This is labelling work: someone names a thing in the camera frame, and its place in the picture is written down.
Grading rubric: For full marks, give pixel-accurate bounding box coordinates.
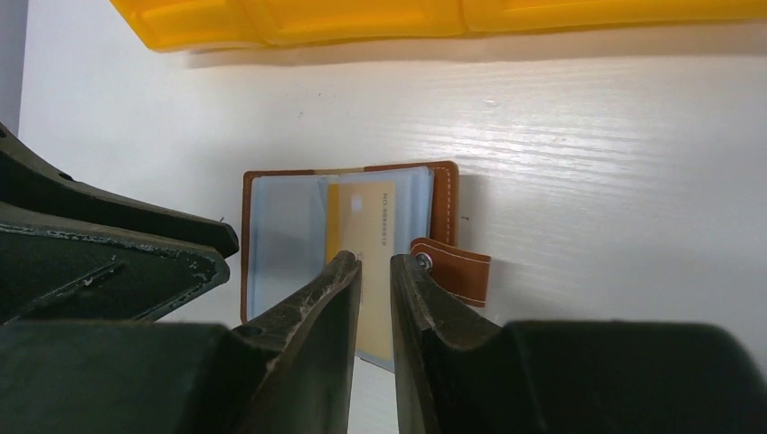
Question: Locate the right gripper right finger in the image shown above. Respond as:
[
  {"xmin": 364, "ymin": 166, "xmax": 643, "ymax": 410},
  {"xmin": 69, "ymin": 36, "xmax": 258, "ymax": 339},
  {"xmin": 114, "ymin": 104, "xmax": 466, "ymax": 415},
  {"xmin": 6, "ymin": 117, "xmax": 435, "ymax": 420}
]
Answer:
[{"xmin": 391, "ymin": 254, "xmax": 766, "ymax": 433}]

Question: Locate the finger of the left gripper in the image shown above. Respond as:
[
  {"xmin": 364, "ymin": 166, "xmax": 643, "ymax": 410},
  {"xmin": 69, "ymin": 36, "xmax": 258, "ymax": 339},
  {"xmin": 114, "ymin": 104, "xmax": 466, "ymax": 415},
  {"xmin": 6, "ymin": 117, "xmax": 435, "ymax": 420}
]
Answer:
[
  {"xmin": 1, "ymin": 126, "xmax": 240, "ymax": 258},
  {"xmin": 1, "ymin": 203, "xmax": 230, "ymax": 324}
]

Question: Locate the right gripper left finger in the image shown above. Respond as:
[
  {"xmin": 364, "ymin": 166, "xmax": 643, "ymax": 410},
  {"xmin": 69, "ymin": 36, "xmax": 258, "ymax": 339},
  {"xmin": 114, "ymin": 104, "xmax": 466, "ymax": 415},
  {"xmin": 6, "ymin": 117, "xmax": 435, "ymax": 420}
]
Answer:
[{"xmin": 1, "ymin": 251, "xmax": 362, "ymax": 433}]

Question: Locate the brown leather card holder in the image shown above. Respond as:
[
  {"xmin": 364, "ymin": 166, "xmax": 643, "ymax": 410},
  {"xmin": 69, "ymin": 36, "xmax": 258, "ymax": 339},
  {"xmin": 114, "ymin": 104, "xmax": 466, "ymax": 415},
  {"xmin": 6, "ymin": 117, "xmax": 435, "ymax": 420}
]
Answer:
[{"xmin": 239, "ymin": 160, "xmax": 493, "ymax": 373}]

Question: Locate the gold numbered card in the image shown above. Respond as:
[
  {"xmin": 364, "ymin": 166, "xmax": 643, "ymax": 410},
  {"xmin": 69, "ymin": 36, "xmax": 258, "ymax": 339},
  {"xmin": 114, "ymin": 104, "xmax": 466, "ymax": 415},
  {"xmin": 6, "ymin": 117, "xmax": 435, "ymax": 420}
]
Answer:
[{"xmin": 326, "ymin": 181, "xmax": 396, "ymax": 368}]

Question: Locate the left yellow bin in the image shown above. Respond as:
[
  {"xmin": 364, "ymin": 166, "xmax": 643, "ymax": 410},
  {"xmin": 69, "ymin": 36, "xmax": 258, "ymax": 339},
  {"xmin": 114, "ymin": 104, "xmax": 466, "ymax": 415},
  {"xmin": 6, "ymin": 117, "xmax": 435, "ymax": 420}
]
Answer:
[{"xmin": 111, "ymin": 0, "xmax": 268, "ymax": 52}]

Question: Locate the yellow bin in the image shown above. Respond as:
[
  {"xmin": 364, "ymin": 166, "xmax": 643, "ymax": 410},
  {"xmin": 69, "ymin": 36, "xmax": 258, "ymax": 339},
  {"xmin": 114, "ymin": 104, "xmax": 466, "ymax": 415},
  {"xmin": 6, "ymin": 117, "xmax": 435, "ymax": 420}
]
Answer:
[
  {"xmin": 246, "ymin": 0, "xmax": 466, "ymax": 46},
  {"xmin": 111, "ymin": 0, "xmax": 268, "ymax": 52},
  {"xmin": 462, "ymin": 0, "xmax": 766, "ymax": 33}
]

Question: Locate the middle yellow bin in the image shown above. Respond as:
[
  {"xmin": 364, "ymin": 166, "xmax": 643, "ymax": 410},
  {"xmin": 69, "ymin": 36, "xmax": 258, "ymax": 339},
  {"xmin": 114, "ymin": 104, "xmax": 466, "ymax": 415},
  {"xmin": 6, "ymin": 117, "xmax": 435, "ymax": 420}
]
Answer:
[{"xmin": 246, "ymin": 0, "xmax": 466, "ymax": 46}]

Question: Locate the right yellow bin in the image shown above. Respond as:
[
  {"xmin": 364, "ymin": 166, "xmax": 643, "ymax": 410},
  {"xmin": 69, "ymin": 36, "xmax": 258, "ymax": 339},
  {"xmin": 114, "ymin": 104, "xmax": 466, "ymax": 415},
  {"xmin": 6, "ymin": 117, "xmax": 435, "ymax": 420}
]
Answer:
[{"xmin": 462, "ymin": 0, "xmax": 766, "ymax": 33}]

